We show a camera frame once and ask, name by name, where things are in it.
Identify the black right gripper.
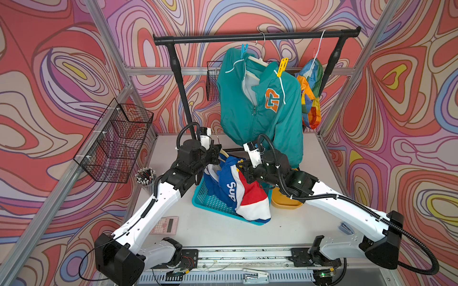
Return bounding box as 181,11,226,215
235,158,283,189

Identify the wooden hanger gold hook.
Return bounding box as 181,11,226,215
216,135,230,158

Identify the blue white red jacket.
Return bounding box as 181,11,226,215
203,154,271,224

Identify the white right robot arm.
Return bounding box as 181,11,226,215
238,134,440,275

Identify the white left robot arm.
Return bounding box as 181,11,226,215
94,122,222,286

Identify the silver hook hanger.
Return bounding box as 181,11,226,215
248,32,268,67

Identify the yellow plastic tray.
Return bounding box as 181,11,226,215
271,187,303,210

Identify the teal plastic basket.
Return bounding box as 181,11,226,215
192,179,263,225

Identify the teal green jacket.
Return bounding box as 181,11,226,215
217,48,304,168

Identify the cup of pencils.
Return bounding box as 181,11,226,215
135,168,156,195

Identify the pink calculator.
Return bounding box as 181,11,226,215
150,216,179,235

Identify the multicolour patchwork jacket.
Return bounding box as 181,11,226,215
295,59,324,130

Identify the blue clothespin on teal jacket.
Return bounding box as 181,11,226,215
240,44,249,59

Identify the black clothes rack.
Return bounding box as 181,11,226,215
153,26,361,124

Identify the small black wire basket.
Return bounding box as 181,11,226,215
206,61,223,102

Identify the white wire hanger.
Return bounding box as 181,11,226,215
304,30,326,78

